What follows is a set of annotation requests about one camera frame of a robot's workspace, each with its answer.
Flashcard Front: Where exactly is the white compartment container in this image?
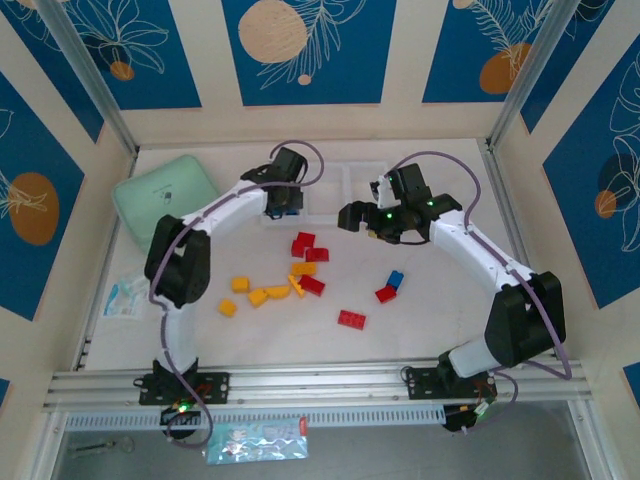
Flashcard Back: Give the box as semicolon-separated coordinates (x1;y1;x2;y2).
258;158;390;230

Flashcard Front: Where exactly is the mint green zip pouch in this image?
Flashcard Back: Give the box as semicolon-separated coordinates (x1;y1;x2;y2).
112;153;221;254

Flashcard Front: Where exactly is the clear plastic bag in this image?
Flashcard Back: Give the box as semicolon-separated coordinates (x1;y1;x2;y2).
103;272;151;319

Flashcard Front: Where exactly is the colourful printed packet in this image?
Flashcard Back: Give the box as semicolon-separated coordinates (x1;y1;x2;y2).
203;417;311;466

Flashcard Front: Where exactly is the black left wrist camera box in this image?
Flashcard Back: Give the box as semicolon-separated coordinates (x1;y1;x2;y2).
271;148;308;177

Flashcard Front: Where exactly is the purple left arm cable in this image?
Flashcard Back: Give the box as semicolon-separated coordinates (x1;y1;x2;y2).
147;139;327;449

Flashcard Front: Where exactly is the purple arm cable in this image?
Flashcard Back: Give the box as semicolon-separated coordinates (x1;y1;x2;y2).
147;139;327;449
389;149;575;436

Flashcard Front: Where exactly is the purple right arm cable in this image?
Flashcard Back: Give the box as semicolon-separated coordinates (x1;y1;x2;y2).
389;149;575;436

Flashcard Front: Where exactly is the aluminium side rail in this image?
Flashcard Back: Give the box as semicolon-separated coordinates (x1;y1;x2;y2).
72;149;139;371
479;139;559;359

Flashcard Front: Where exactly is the blue floral wall panel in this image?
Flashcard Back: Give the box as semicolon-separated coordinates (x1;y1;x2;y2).
62;0;203;110
422;0;557;105
222;0;397;107
0;69;86;322
542;34;640;310

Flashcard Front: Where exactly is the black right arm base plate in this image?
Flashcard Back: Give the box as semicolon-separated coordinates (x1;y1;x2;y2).
403;367;499;401

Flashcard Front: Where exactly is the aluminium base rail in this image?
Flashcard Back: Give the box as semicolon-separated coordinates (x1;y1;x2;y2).
42;357;594;414

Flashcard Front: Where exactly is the aluminium frame post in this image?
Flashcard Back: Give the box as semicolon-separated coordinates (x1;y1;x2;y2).
37;0;140;156
487;0;586;151

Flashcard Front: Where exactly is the white slotted cable duct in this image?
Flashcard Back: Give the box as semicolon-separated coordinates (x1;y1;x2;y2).
64;404;446;432

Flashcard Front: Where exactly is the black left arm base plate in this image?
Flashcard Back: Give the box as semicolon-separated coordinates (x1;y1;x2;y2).
138;369;231;406

